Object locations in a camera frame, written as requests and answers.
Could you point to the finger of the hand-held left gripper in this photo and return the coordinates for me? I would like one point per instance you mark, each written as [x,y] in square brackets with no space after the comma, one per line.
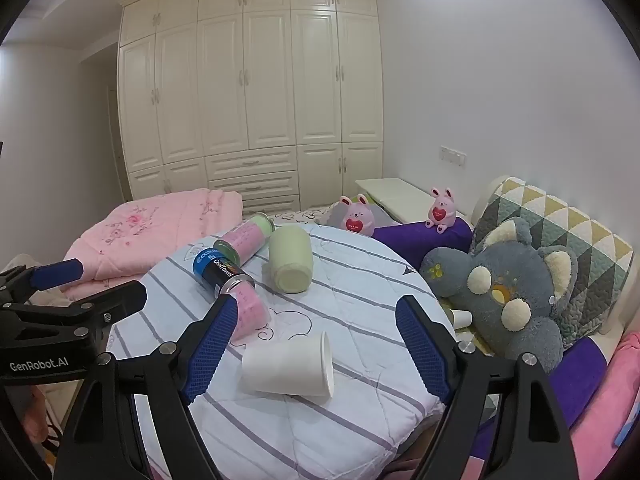
[55,272]
[107,297]

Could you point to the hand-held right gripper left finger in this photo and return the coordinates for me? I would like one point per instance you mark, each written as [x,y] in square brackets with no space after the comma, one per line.
[210,350]

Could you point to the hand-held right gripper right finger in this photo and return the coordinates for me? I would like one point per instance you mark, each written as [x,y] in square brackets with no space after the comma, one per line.
[425,350]

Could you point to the small white paper cup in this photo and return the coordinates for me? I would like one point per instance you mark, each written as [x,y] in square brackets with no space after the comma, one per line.
[460,318]

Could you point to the pink cup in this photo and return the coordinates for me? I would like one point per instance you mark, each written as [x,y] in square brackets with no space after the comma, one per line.
[251,312]

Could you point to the pale green cup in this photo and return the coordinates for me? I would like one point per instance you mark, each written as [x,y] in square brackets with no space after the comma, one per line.
[291,260]

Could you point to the black and blue can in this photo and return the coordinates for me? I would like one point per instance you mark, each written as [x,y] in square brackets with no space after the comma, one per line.
[216,271]

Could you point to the pink floral quilt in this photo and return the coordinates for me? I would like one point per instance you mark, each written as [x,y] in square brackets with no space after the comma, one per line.
[150,225]

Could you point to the striped white quilt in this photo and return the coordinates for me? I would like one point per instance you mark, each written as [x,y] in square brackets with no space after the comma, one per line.
[350,305]

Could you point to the grey koala plush toy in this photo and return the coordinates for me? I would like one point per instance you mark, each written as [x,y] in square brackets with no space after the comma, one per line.
[505,280]

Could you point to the purple pillow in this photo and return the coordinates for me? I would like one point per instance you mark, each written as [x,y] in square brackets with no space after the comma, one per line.
[415,242]

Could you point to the pink bottle with green cap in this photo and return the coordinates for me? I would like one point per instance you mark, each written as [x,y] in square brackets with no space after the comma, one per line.
[246,239]

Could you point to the pink bunny plush toy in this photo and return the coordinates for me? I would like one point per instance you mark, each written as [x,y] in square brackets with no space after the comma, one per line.
[357,217]
[441,210]

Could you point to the purple blanket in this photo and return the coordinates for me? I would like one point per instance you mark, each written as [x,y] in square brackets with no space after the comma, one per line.
[575,380]

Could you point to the white nightstand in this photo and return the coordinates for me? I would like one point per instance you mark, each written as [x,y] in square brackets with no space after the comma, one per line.
[400,197]

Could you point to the patterned white bed sheet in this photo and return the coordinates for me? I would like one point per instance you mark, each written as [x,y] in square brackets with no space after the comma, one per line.
[305,216]

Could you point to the triangle pattern quilted cushion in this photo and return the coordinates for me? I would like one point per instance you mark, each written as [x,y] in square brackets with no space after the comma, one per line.
[570,220]

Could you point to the pink fleece blanket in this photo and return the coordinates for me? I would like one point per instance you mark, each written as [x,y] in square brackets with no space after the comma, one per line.
[615,400]

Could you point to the cream wardrobe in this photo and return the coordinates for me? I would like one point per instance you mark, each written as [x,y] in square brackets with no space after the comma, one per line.
[225,85]

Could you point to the white wall switch panel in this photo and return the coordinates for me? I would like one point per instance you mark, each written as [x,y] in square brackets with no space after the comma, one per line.
[452,155]

